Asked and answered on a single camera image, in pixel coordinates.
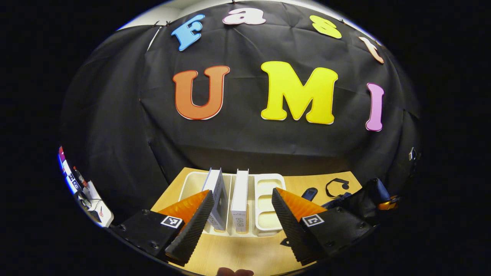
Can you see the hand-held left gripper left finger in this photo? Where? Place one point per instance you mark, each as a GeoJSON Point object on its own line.
{"type": "Point", "coordinates": [195, 230]}

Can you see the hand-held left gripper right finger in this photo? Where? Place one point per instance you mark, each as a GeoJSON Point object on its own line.
{"type": "Point", "coordinates": [291, 230]}

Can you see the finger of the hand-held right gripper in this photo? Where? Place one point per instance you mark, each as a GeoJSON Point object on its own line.
{"type": "Point", "coordinates": [387, 203]}

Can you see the blue schoolbag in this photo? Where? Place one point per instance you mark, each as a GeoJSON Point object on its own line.
{"type": "Point", "coordinates": [368, 199]}

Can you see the white plastic bookshelf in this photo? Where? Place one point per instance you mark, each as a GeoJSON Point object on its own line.
{"type": "Point", "coordinates": [193, 182]}

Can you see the grey patterned book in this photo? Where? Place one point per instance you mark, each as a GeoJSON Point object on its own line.
{"type": "Point", "coordinates": [239, 195]}

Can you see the black backdrop cloth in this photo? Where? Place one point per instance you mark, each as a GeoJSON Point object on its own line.
{"type": "Point", "coordinates": [245, 145]}

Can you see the white side desk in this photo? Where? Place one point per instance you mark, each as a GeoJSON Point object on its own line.
{"type": "Point", "coordinates": [96, 203]}

